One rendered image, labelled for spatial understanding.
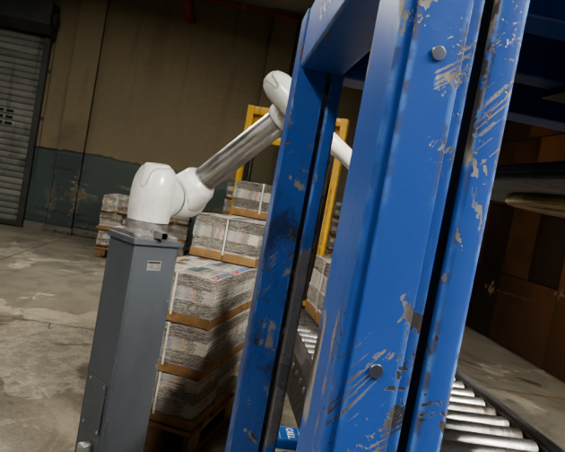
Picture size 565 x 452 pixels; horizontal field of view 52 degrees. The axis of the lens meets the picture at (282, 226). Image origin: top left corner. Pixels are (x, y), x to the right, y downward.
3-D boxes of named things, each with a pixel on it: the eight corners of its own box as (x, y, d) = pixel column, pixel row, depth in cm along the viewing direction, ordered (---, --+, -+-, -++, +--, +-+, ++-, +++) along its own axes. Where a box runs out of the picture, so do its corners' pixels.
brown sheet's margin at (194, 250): (188, 253, 313) (189, 246, 313) (207, 250, 341) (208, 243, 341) (254, 267, 305) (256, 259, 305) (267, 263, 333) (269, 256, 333)
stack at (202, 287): (108, 440, 262) (137, 262, 258) (201, 373, 375) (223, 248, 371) (186, 464, 253) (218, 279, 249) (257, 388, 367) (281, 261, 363)
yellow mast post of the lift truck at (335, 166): (291, 358, 416) (335, 117, 407) (294, 355, 425) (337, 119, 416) (303, 360, 414) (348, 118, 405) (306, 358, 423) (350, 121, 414)
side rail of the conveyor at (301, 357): (265, 327, 242) (269, 299, 242) (277, 329, 243) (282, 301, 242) (318, 501, 109) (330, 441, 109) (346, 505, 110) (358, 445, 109)
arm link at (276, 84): (309, 92, 191) (321, 101, 204) (274, 56, 196) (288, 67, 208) (282, 121, 194) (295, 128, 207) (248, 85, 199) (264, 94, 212)
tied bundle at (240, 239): (187, 255, 313) (195, 212, 312) (206, 251, 342) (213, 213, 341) (254, 268, 305) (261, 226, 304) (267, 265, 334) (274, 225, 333)
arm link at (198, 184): (143, 192, 228) (172, 195, 249) (161, 226, 225) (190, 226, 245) (295, 68, 206) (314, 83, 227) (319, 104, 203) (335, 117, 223)
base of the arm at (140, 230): (142, 239, 200) (144, 224, 199) (111, 230, 215) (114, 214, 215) (185, 243, 212) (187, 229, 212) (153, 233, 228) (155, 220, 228)
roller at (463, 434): (331, 431, 126) (334, 409, 126) (529, 457, 132) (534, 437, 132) (335, 441, 121) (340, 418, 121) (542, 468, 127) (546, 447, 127)
